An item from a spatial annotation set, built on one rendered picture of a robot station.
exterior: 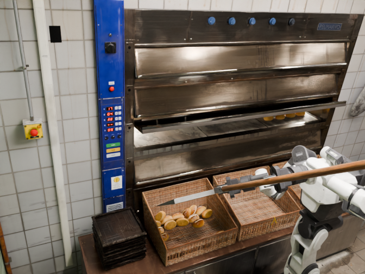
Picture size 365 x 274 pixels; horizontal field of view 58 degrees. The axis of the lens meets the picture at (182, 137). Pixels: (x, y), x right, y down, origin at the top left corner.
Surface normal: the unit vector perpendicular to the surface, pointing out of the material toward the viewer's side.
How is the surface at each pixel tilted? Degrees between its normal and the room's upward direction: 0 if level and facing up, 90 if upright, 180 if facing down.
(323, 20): 90
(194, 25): 90
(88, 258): 0
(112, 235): 0
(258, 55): 70
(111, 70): 90
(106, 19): 90
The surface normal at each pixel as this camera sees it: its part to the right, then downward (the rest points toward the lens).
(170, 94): 0.42, 0.12
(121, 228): 0.07, -0.88
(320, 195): -0.93, 0.12
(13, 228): 0.42, 0.45
